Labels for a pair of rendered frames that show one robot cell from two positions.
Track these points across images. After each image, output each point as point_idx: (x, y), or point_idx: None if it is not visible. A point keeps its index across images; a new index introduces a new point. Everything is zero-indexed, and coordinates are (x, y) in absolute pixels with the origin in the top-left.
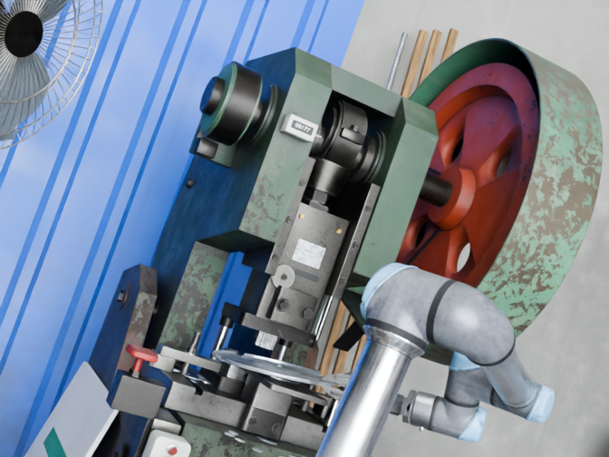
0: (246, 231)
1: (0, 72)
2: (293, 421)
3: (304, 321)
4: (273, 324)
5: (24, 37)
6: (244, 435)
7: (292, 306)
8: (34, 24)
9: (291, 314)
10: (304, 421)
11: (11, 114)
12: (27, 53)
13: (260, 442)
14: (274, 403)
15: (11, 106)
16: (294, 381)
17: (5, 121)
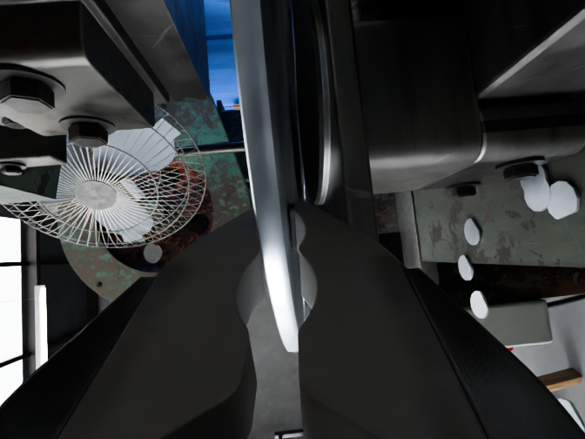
0: (42, 196)
1: (133, 192)
2: (531, 70)
3: (62, 77)
4: (153, 58)
5: (97, 193)
6: (493, 219)
7: (64, 111)
8: (83, 192)
9: (87, 107)
10: (568, 28)
11: (147, 133)
12: (104, 185)
13: (527, 242)
14: (407, 180)
15: (142, 138)
16: (319, 161)
17: (155, 132)
